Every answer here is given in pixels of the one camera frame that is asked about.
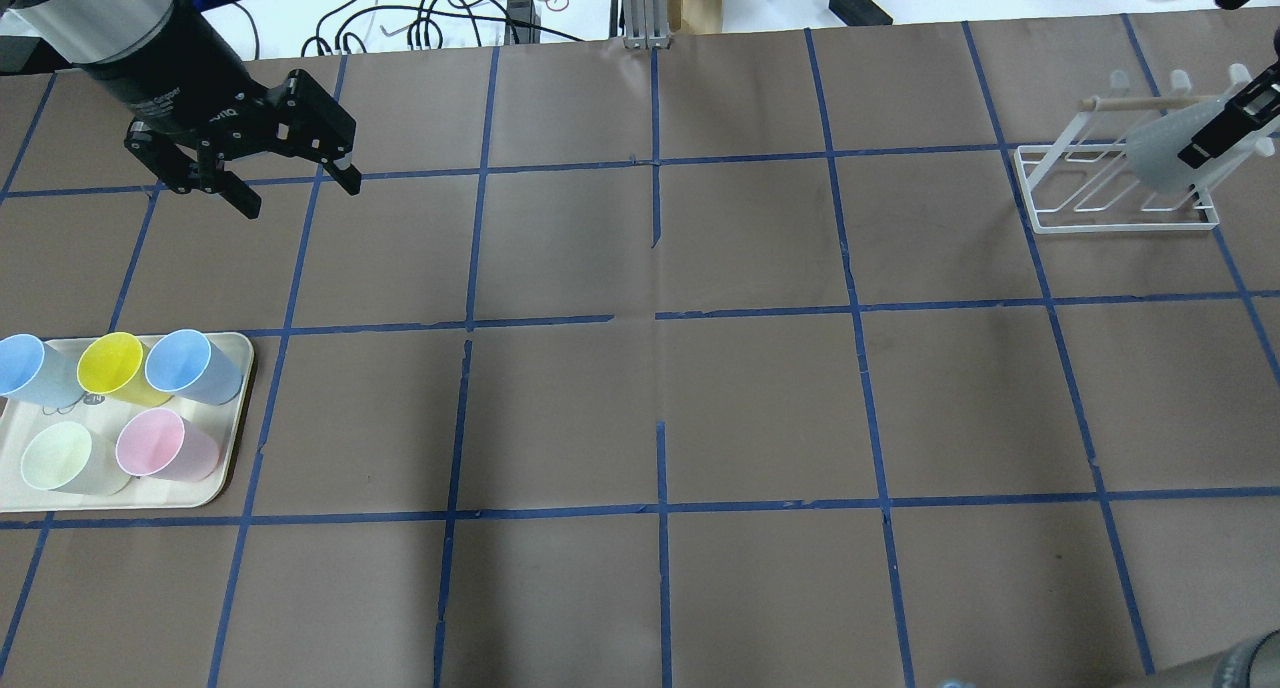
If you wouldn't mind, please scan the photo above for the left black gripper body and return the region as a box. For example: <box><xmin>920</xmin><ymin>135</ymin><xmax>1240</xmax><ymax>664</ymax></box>
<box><xmin>79</xmin><ymin>13</ymin><xmax>296</xmax><ymax>159</ymax></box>

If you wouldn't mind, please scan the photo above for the white translucent cup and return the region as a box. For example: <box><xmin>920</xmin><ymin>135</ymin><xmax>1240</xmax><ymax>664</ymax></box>
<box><xmin>1125</xmin><ymin>101</ymin><xmax>1275</xmax><ymax>193</ymax></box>

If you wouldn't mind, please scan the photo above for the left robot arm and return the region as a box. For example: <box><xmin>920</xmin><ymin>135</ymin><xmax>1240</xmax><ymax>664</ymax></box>
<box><xmin>3</xmin><ymin>0</ymin><xmax>362</xmax><ymax>219</ymax></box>

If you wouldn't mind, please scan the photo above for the light blue cup middle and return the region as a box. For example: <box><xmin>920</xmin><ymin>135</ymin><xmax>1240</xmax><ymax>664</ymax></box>
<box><xmin>143</xmin><ymin>329</ymin><xmax>244</xmax><ymax>405</ymax></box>

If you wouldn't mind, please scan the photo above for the light blue cup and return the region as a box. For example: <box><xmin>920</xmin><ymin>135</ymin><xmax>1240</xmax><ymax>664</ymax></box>
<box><xmin>143</xmin><ymin>329</ymin><xmax>244</xmax><ymax>405</ymax></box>
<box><xmin>1</xmin><ymin>334</ymin><xmax>84</xmax><ymax>409</ymax></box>

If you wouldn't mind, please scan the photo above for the yellow cup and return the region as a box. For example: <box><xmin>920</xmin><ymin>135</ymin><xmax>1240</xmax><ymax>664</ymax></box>
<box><xmin>76</xmin><ymin>332</ymin><xmax>173</xmax><ymax>407</ymax></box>

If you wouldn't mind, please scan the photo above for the light blue cup outer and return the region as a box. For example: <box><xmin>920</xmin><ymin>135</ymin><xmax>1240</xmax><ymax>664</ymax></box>
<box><xmin>1</xmin><ymin>334</ymin><xmax>84</xmax><ymax>409</ymax></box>

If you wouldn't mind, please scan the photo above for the pink cup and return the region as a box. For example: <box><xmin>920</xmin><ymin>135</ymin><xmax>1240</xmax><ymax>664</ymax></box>
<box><xmin>115</xmin><ymin>407</ymin><xmax>221</xmax><ymax>483</ymax></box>

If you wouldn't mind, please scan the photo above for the pale green cup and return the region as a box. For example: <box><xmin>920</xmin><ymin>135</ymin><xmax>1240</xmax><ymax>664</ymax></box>
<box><xmin>19</xmin><ymin>422</ymin><xmax>132</xmax><ymax>496</ymax></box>

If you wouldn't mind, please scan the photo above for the cream plastic tray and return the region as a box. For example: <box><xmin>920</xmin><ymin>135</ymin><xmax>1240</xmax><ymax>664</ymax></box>
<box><xmin>0</xmin><ymin>331</ymin><xmax>255</xmax><ymax>512</ymax></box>

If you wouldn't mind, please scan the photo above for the black power adapter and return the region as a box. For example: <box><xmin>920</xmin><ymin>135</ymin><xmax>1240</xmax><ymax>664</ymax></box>
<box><xmin>828</xmin><ymin>0</ymin><xmax>893</xmax><ymax>27</ymax></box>

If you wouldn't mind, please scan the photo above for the white wire cup rack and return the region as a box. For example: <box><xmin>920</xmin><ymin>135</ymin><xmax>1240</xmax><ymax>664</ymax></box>
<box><xmin>1012</xmin><ymin>64</ymin><xmax>1262</xmax><ymax>234</ymax></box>

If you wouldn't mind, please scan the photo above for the aluminium frame post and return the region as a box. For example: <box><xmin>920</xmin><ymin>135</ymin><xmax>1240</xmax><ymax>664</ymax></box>
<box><xmin>618</xmin><ymin>0</ymin><xmax>672</xmax><ymax>50</ymax></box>

